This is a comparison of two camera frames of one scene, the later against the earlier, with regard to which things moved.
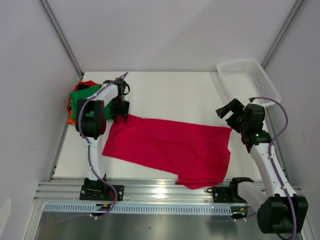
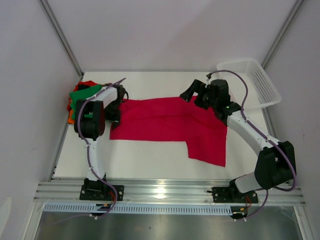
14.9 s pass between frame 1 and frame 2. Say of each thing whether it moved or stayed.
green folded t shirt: stayed
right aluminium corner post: stayed
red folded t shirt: stayed
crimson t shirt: moved
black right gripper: moved
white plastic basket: stayed
